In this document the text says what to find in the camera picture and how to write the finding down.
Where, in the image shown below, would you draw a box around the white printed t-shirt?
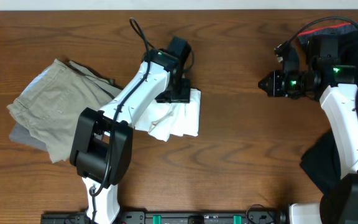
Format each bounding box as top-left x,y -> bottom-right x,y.
135,88 -> 201,142

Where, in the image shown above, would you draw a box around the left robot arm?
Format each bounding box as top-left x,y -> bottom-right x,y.
70,47 -> 192,223

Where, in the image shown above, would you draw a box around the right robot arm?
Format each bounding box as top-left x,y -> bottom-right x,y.
258,40 -> 358,223

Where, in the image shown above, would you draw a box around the black garment red trim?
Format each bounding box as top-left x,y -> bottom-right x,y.
298,24 -> 358,194

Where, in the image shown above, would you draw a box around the folded khaki trousers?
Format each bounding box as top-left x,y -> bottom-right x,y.
7,59 -> 120,162

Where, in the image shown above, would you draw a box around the folded grey garment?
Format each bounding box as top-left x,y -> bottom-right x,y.
9,123 -> 47,152

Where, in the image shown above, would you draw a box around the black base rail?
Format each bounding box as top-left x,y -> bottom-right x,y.
40,208 -> 289,224

